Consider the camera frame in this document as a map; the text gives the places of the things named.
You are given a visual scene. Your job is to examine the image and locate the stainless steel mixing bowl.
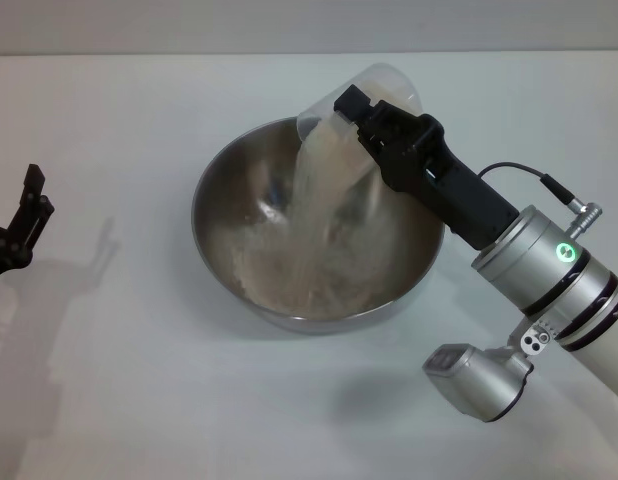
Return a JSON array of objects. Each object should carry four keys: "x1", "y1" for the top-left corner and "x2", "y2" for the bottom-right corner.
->
[{"x1": 190, "y1": 115, "x2": 446, "y2": 335}]

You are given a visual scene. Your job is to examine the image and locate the clear plastic measuring cup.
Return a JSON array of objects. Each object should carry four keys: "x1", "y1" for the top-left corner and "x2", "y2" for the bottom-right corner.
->
[{"x1": 296, "y1": 62, "x2": 423, "y2": 186}]

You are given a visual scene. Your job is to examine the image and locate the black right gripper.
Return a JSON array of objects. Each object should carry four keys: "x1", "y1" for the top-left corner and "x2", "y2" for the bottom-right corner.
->
[{"x1": 333, "y1": 84, "x2": 520, "y2": 251}]

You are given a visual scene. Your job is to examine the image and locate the white rice grains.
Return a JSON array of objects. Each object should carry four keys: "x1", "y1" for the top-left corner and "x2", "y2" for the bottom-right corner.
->
[{"x1": 208, "y1": 84, "x2": 395, "y2": 321}]

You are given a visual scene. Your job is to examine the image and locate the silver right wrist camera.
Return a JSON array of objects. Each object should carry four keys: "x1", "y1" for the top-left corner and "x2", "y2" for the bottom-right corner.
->
[{"x1": 422, "y1": 323, "x2": 553, "y2": 422}]

